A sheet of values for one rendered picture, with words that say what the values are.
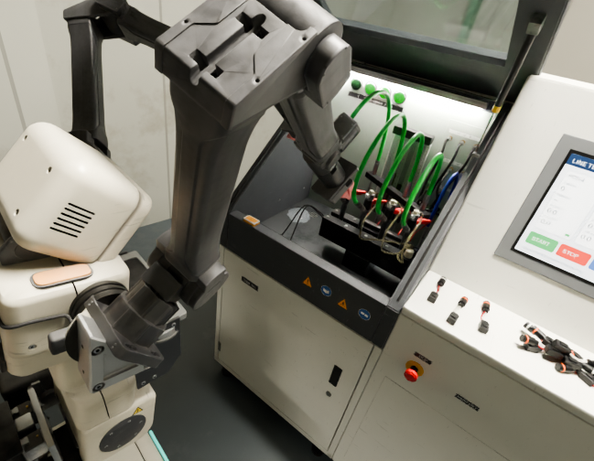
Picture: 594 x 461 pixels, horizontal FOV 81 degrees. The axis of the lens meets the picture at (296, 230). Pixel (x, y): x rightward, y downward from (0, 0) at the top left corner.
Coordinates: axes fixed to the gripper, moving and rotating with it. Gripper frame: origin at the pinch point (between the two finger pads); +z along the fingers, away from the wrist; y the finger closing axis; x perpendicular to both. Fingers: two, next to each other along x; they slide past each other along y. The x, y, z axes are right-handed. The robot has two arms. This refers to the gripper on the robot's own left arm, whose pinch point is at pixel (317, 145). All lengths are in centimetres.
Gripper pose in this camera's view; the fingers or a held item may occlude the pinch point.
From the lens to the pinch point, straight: 95.8
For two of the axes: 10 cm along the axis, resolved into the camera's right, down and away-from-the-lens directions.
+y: -6.4, -3.3, 6.9
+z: 5.1, 4.9, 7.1
